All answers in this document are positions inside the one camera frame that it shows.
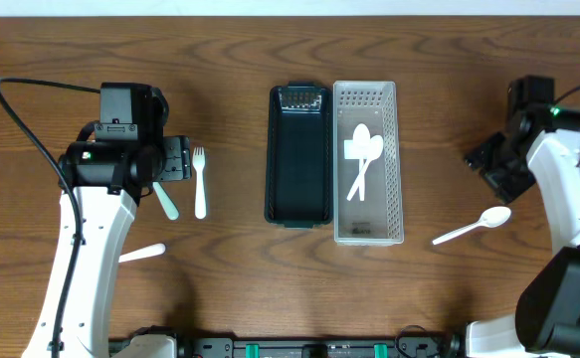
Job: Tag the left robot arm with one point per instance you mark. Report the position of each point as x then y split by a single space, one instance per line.
108 166

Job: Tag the white spoon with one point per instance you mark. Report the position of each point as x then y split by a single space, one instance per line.
373 151
360 141
490 218

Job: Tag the black plastic basket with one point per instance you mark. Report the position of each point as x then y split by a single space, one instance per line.
299 159

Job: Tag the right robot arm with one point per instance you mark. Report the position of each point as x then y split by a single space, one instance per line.
540 146

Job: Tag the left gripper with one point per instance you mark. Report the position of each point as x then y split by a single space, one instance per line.
176 159

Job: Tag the white fork near basket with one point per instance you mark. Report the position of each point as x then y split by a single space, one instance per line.
199 161

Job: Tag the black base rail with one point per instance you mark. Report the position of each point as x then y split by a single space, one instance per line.
413 341

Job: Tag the mint green plastic fork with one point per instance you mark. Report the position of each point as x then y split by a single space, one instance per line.
166 202

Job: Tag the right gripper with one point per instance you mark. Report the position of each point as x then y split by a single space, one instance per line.
491 169

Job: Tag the clear white plastic basket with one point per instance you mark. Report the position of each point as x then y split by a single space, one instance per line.
379 219

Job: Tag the white utensil handle lower left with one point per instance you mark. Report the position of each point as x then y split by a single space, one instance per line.
143 253

